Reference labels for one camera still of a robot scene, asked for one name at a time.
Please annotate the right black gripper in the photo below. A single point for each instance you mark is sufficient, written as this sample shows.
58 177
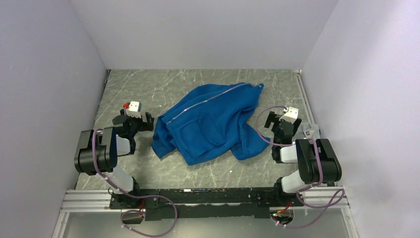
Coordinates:
270 118

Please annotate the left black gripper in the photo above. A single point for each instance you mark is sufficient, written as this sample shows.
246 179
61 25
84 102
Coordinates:
144 126

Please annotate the blue zip jacket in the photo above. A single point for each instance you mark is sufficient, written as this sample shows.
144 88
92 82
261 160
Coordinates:
209 121

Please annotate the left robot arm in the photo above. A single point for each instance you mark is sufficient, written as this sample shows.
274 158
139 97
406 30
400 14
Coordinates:
97 155

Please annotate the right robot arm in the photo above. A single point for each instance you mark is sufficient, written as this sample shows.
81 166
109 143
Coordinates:
316 160

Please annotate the clear plastic organizer box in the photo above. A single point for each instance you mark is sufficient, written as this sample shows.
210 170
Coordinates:
317 133

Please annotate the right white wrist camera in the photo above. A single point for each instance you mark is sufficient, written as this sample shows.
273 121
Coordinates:
290 114

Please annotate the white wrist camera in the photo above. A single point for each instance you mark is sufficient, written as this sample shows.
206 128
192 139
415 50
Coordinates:
132 109
290 114

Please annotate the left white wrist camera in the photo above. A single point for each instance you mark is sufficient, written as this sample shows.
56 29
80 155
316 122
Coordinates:
132 109

